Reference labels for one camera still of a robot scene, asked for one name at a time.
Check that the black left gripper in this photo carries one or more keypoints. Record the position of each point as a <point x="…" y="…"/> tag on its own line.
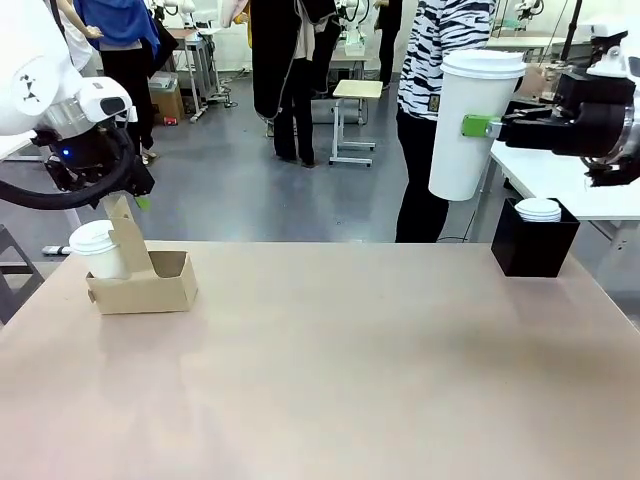
<point x="75" y="160"/>

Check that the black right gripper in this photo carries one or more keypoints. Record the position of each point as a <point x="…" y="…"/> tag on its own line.
<point x="600" y="125"/>

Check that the small white paper cup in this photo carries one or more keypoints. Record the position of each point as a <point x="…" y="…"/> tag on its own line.
<point x="102" y="260"/>

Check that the tall white paper cup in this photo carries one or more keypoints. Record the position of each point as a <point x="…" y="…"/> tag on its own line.
<point x="460" y="160"/>

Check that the brown cardboard cup carrier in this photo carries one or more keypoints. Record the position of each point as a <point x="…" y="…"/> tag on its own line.
<point x="145" y="295"/>

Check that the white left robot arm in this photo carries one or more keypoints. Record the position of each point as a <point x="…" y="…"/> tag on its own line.
<point x="30" y="90"/>

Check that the person's left hand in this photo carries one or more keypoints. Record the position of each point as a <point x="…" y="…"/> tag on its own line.
<point x="532" y="80"/>

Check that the large white table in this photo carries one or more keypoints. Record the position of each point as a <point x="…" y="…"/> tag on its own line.
<point x="550" y="175"/>

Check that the white background table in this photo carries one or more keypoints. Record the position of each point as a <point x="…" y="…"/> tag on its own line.
<point x="530" y="42"/>

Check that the brown cardboard box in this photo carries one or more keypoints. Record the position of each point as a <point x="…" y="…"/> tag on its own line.
<point x="167" y="100"/>

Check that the black stand pole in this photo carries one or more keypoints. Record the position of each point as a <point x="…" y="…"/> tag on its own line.
<point x="572" y="25"/>

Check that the person in zebra hoodie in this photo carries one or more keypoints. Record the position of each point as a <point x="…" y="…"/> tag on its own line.
<point x="420" y="150"/>

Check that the black square box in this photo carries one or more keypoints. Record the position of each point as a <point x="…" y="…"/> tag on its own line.
<point x="530" y="250"/>

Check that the white table with thin edge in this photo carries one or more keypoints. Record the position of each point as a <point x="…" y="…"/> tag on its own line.
<point x="10" y="150"/>

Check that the person in black clothes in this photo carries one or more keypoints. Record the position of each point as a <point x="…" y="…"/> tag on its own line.
<point x="389" y="40"/>

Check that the person in grey trousers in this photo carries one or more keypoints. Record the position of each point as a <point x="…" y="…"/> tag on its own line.
<point x="82" y="40"/>

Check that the wooden top stool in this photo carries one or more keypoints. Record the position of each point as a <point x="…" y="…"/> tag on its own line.
<point x="357" y="89"/>

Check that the person in blue top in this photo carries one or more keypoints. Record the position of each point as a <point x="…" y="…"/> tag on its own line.
<point x="120" y="20"/>

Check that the person in black coat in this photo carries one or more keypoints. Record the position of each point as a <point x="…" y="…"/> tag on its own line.
<point x="270" y="60"/>

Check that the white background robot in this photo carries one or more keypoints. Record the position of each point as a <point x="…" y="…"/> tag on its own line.
<point x="354" y="30"/>

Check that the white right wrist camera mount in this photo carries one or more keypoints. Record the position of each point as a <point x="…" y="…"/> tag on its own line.
<point x="620" y="62"/>

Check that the black metal frame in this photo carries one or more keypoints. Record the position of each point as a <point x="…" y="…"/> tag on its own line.
<point x="7" y="235"/>

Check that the metal frame background table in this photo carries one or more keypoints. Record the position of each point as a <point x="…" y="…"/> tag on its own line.
<point x="192" y="60"/>

